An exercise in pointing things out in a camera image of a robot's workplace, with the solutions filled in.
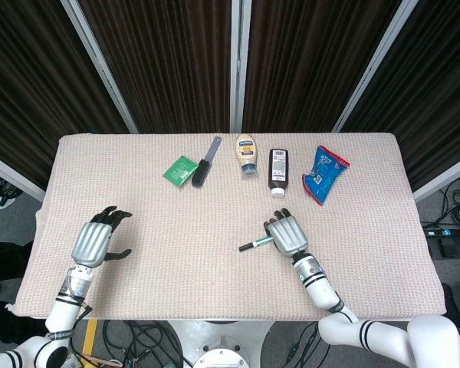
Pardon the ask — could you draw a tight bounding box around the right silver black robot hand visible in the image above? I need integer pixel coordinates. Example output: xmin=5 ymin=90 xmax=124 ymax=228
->
xmin=263 ymin=208 xmax=308 ymax=258

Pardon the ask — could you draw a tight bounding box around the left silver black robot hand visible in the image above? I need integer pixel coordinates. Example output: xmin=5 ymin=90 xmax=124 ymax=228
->
xmin=71 ymin=205 xmax=133 ymax=268

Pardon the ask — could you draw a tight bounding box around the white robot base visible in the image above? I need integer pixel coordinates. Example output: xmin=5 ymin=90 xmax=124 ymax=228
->
xmin=167 ymin=320 xmax=274 ymax=368

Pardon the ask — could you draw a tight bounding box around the dark sauce bottle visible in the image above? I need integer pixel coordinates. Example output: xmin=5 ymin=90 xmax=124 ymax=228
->
xmin=268 ymin=148 xmax=290 ymax=199

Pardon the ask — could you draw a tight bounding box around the person in black clothes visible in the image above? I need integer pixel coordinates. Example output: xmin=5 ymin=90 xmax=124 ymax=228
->
xmin=0 ymin=239 xmax=38 ymax=346

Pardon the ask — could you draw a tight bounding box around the blue snack bag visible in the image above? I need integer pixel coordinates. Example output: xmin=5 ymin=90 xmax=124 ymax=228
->
xmin=301 ymin=144 xmax=351 ymax=207

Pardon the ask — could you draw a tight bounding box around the mayonnaise squeeze bottle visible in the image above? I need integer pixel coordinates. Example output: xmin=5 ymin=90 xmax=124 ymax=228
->
xmin=235 ymin=133 xmax=261 ymax=180

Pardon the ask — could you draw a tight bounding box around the yellow floor tape strip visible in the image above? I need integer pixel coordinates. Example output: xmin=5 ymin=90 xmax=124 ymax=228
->
xmin=81 ymin=320 xmax=100 ymax=357

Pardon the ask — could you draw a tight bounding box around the beige woven tablecloth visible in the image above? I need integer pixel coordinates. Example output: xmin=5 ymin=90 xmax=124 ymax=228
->
xmin=5 ymin=132 xmax=448 ymax=321

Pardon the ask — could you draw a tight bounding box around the green packet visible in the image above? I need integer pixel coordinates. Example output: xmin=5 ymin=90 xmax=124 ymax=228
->
xmin=162 ymin=154 xmax=199 ymax=188

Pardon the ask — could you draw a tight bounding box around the wooden stick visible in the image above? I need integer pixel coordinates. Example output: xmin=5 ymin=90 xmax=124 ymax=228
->
xmin=78 ymin=354 xmax=120 ymax=365

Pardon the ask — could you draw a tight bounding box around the black power strip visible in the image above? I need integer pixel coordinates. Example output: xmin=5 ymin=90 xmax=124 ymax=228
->
xmin=422 ymin=225 xmax=460 ymax=238

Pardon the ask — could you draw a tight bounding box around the dark corrugated partition panel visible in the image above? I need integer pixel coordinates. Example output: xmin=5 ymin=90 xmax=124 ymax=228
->
xmin=245 ymin=0 xmax=403 ymax=134
xmin=0 ymin=0 xmax=128 ymax=189
xmin=79 ymin=0 xmax=232 ymax=134
xmin=340 ymin=0 xmax=460 ymax=192

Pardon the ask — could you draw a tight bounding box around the black floor cable bundle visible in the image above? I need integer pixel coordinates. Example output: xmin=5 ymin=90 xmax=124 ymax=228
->
xmin=0 ymin=168 xmax=24 ymax=210
xmin=425 ymin=176 xmax=460 ymax=231
xmin=101 ymin=320 xmax=185 ymax=368

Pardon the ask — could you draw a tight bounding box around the grey aluminium frame rail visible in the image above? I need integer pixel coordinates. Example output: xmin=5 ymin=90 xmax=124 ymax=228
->
xmin=0 ymin=148 xmax=46 ymax=201
xmin=412 ymin=151 xmax=460 ymax=203

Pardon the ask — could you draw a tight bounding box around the black brush grey handle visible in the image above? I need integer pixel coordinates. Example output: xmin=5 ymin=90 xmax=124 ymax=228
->
xmin=191 ymin=136 xmax=223 ymax=189

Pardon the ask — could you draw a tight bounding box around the black cable with inline switch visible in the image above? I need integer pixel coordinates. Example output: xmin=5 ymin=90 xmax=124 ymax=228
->
xmin=262 ymin=320 xmax=323 ymax=368

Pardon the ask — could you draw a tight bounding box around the grey aluminium frame post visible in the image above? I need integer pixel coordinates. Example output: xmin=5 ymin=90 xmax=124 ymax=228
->
xmin=228 ymin=0 xmax=253 ymax=134
xmin=330 ymin=0 xmax=419 ymax=134
xmin=60 ymin=0 xmax=140 ymax=134

